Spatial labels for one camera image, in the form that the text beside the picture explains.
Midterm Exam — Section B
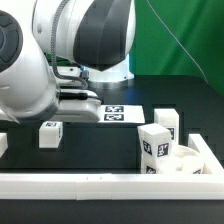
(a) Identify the white marker sheet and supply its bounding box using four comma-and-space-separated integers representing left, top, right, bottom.
99, 105, 145, 124

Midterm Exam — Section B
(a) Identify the white U-shaped fence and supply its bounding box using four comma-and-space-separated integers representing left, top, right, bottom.
0, 134, 224, 200

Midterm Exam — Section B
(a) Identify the white block at left edge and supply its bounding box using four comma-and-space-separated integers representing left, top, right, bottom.
0, 133, 8, 158

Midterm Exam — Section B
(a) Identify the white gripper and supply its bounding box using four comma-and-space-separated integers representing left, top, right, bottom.
51, 89, 103, 123

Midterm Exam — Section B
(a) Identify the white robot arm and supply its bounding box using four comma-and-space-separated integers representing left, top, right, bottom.
0, 0, 136, 123

